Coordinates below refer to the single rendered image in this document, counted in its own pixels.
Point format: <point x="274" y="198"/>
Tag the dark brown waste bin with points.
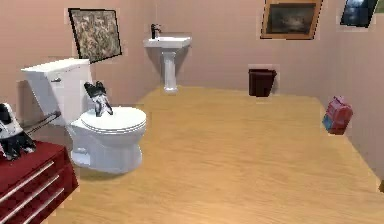
<point x="261" y="82"/>

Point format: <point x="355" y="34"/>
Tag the white toilet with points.
<point x="110" y="133"/>

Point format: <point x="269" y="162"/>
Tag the black faucet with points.
<point x="154" y="30"/>

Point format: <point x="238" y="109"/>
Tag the black and white figurine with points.
<point x="10" y="133"/>
<point x="99" y="99"/>

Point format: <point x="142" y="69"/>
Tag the black framed patterned picture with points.
<point x="96" y="35"/>

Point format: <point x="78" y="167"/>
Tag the wooden framed dark painting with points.
<point x="290" y="19"/>

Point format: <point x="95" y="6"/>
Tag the red and blue backpack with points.
<point x="338" y="115"/>

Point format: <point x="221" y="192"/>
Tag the red chest of drawers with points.
<point x="31" y="186"/>

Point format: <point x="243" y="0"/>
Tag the white pedestal sink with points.
<point x="169" y="56"/>

